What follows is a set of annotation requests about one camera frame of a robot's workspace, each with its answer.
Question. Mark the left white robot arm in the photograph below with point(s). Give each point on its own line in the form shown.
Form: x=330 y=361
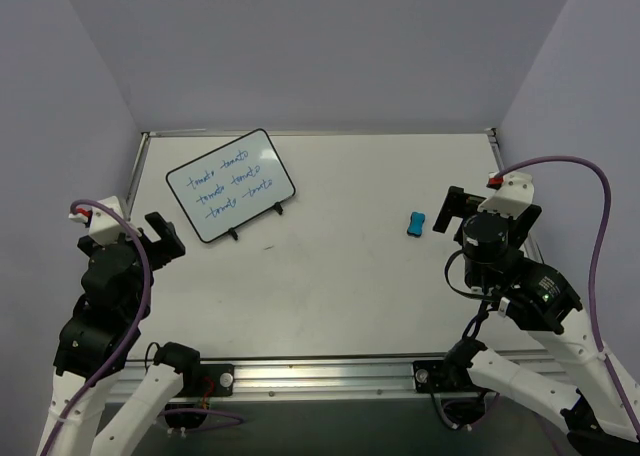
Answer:
x=104 y=326

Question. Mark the aluminium front rail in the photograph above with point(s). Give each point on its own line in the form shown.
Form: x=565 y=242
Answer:
x=315 y=379

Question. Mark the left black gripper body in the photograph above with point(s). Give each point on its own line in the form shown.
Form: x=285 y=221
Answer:
x=151 y=249

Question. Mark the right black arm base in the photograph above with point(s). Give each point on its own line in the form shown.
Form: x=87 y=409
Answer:
x=459 y=404

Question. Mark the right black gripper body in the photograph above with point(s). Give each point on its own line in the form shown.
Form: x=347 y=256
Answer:
x=467 y=206

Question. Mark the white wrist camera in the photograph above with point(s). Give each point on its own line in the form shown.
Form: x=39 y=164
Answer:
x=513 y=196
x=103 y=229

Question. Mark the blue whiteboard eraser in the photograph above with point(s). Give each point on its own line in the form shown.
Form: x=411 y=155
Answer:
x=416 y=224

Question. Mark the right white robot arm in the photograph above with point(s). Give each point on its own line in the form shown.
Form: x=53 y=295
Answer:
x=598 y=406

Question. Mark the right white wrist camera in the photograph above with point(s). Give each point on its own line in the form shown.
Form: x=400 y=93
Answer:
x=513 y=196

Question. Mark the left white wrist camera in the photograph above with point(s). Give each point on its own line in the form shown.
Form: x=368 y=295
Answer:
x=103 y=229

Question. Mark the small black-framed whiteboard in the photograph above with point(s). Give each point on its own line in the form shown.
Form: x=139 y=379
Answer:
x=231 y=185

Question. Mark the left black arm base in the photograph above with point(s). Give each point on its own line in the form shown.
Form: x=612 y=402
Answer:
x=193 y=408

